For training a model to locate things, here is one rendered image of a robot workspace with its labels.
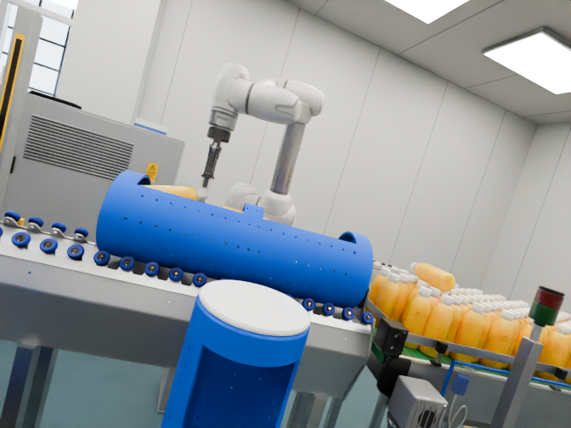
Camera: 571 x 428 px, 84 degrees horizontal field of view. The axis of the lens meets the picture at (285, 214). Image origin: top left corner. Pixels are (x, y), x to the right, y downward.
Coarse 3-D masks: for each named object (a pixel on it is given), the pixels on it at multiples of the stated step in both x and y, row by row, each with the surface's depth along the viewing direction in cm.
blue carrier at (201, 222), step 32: (128, 192) 95; (160, 192) 99; (128, 224) 94; (160, 224) 95; (192, 224) 97; (224, 224) 100; (256, 224) 103; (160, 256) 99; (192, 256) 99; (224, 256) 99; (256, 256) 101; (288, 256) 102; (320, 256) 105; (352, 256) 108; (288, 288) 107; (320, 288) 106; (352, 288) 107
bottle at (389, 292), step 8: (392, 280) 124; (384, 288) 124; (392, 288) 123; (384, 296) 124; (392, 296) 123; (376, 304) 126; (384, 304) 123; (392, 304) 123; (384, 312) 123; (392, 312) 124; (376, 320) 124
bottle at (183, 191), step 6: (144, 186) 104; (150, 186) 104; (156, 186) 104; (162, 186) 105; (168, 186) 105; (174, 186) 105; (180, 186) 106; (186, 186) 107; (168, 192) 103; (174, 192) 104; (180, 192) 104; (186, 192) 105; (192, 192) 106; (198, 192) 107; (192, 198) 105; (198, 198) 106
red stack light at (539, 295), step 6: (540, 294) 92; (546, 294) 91; (552, 294) 90; (534, 300) 94; (540, 300) 92; (546, 300) 91; (552, 300) 90; (558, 300) 90; (546, 306) 91; (552, 306) 90; (558, 306) 90
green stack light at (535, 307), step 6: (534, 306) 93; (540, 306) 92; (534, 312) 93; (540, 312) 91; (546, 312) 91; (552, 312) 90; (558, 312) 90; (534, 318) 92; (540, 318) 91; (546, 318) 90; (552, 318) 90; (546, 324) 91; (552, 324) 91
